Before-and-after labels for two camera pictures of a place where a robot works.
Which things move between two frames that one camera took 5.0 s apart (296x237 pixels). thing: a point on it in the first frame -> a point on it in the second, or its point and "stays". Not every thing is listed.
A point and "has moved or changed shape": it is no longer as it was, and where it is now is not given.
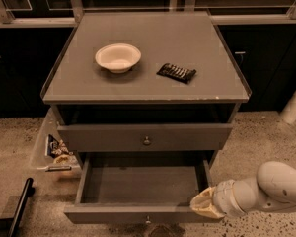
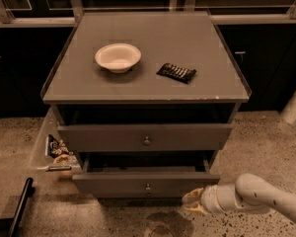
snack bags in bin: (59, 151) stays
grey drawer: (141, 190) has moved or changed shape
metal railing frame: (293, 14) stays
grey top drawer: (143, 137) stays
